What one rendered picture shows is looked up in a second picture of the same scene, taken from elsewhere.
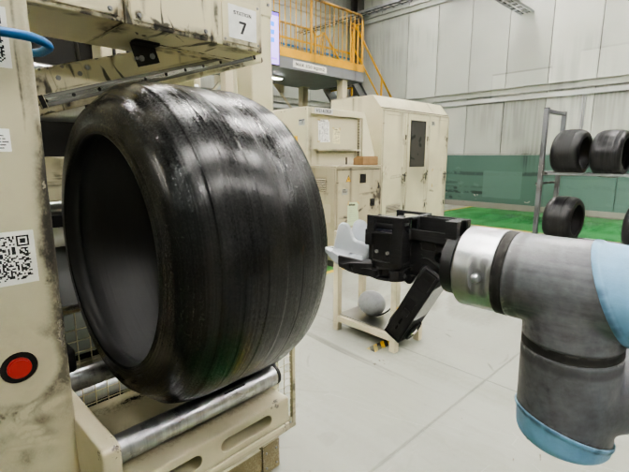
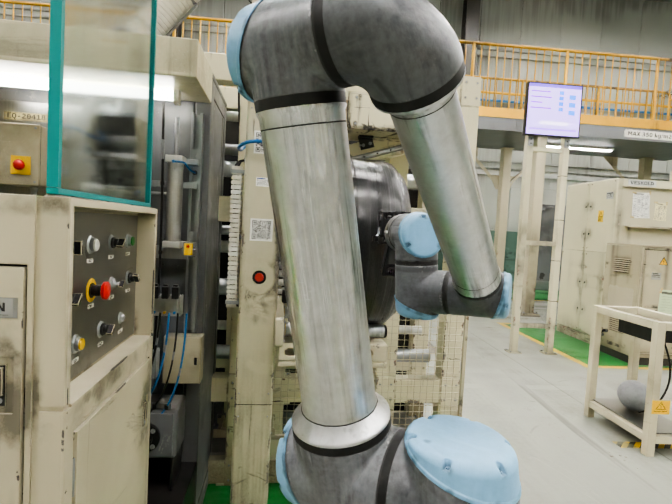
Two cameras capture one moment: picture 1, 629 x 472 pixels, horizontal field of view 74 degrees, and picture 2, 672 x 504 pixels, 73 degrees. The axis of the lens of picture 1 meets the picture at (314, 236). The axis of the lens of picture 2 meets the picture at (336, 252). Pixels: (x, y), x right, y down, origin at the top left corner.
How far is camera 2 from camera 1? 0.86 m
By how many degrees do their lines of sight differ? 40
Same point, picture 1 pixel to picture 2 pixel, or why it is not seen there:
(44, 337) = (270, 267)
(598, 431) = (408, 297)
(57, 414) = (269, 305)
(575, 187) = not seen: outside the picture
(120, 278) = not seen: hidden behind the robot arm
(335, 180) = (642, 260)
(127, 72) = (354, 153)
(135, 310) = not seen: hidden behind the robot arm
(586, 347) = (400, 255)
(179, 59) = (387, 143)
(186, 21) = (383, 122)
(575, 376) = (398, 269)
